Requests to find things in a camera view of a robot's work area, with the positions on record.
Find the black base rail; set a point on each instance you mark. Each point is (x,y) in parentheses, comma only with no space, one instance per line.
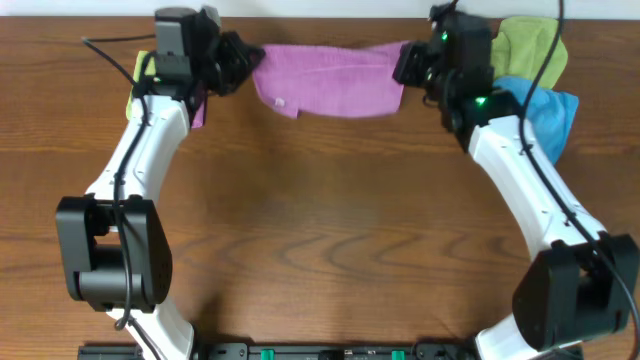
(244,351)

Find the crumpled green microfiber cloth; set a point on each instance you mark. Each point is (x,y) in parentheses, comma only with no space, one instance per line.
(521,45)

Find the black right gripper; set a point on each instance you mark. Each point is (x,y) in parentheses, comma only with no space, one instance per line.
(415,67)

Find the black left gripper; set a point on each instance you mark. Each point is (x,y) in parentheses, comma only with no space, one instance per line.
(232,62)

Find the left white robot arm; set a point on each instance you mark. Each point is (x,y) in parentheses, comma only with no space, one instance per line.
(115,254)

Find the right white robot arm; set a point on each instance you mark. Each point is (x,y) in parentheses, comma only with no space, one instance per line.
(580,283)

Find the purple microfiber cloth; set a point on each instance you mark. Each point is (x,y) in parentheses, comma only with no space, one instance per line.
(329,81)

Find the blue microfiber cloth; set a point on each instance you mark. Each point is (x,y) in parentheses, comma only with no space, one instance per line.
(552,115)

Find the folded purple cloth under green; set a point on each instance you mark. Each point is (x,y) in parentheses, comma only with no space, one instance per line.
(199,116)

